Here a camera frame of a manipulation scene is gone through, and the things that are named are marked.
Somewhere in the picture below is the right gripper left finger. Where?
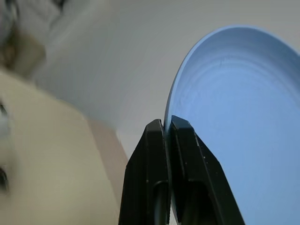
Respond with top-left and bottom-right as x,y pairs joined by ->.
119,119 -> 171,225

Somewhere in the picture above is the blue plate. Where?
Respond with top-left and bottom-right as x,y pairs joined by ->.
163,26 -> 300,225

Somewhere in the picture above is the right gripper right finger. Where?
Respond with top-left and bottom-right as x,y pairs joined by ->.
170,114 -> 246,225

